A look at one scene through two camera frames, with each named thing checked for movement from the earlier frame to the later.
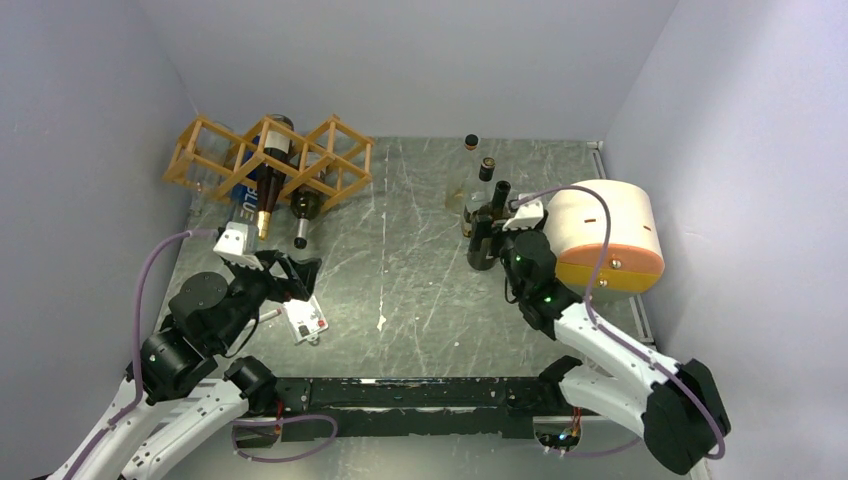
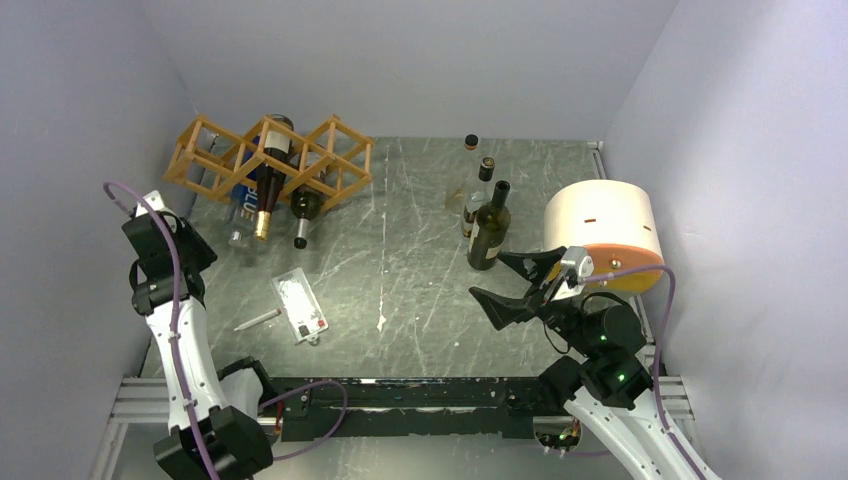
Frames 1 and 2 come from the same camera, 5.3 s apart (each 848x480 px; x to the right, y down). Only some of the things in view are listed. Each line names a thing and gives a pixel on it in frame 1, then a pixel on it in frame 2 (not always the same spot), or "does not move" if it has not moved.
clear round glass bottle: (455, 198) does not move
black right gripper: (495, 230) → (503, 310)
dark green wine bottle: (486, 226) does not move
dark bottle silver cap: (305, 204) does not move
